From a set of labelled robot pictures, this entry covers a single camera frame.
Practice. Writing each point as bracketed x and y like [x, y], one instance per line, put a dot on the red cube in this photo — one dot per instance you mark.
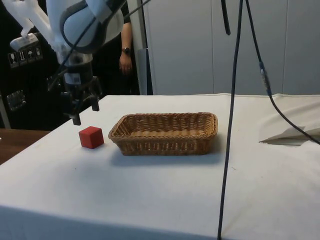
[90, 138]

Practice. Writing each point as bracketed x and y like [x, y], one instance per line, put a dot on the pale locker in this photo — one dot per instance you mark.
[180, 50]
[250, 37]
[302, 45]

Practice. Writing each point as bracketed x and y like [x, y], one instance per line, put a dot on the brown wicker basket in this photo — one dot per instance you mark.
[162, 142]

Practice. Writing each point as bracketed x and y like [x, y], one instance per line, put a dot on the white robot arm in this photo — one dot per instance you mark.
[82, 27]

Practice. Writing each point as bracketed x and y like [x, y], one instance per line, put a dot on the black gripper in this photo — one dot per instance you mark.
[78, 75]

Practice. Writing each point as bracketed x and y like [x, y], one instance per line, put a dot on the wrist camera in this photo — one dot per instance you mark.
[23, 41]

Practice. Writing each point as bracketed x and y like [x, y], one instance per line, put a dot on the dark wristwatch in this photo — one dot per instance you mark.
[126, 50]

